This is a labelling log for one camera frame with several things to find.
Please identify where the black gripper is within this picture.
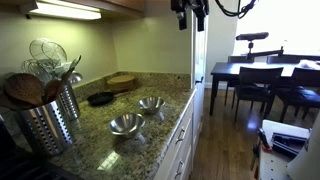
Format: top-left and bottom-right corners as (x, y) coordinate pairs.
(170, 0), (210, 33)

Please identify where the stainless steel bowl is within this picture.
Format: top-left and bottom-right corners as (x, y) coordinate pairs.
(137, 96), (166, 115)
(108, 112), (146, 139)

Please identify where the dark wooden dining chair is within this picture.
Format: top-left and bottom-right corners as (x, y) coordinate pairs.
(223, 55), (256, 108)
(265, 54), (302, 65)
(232, 66), (285, 124)
(275, 67), (320, 124)

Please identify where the dark wooden dining table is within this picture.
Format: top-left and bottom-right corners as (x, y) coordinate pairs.
(209, 61), (320, 117)

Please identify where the round wooden cutting board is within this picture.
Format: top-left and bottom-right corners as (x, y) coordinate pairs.
(106, 74), (138, 94)

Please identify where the black cast iron skillet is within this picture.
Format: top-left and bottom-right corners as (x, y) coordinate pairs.
(86, 91), (129, 108)

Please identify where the slim steel spatula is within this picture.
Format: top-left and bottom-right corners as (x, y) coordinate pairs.
(65, 54), (82, 82)

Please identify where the white cloth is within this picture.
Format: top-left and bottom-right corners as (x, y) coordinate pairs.
(295, 59), (320, 71)

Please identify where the under-cabinet light bar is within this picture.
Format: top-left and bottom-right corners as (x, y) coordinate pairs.
(19, 0), (103, 21)

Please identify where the steel ladle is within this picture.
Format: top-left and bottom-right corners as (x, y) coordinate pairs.
(67, 71), (84, 86)

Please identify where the kitchen base cabinet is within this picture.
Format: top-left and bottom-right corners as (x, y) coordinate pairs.
(153, 89), (205, 180)

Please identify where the black and red clamp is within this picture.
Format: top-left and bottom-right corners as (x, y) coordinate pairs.
(249, 127), (274, 180)

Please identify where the perforated steel utensil holder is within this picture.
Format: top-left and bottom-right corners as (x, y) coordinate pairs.
(17, 97), (75, 158)
(59, 82), (82, 122)

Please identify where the plain wooden spoon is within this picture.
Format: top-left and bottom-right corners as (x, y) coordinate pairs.
(42, 77), (69, 105)

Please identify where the black flat case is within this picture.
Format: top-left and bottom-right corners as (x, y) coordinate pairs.
(270, 131), (310, 159)

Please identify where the perforated robot cart top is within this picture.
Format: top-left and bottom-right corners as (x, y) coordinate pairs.
(257, 119), (313, 180)

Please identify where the slotted wooden spoon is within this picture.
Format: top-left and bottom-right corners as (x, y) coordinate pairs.
(3, 72), (46, 107)

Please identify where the stainless steel stove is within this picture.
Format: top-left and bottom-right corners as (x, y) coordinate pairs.
(0, 114), (83, 180)

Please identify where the black stereo camera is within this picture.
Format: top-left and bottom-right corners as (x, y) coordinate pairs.
(235, 31), (270, 42)

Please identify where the black camera stand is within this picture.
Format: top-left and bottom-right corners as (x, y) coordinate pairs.
(245, 40), (285, 63)

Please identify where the metal drawer handle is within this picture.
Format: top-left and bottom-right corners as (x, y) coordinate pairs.
(174, 160), (185, 179)
(175, 126), (186, 145)

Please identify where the wire whisk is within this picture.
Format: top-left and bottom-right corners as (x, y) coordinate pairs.
(20, 58), (52, 85)

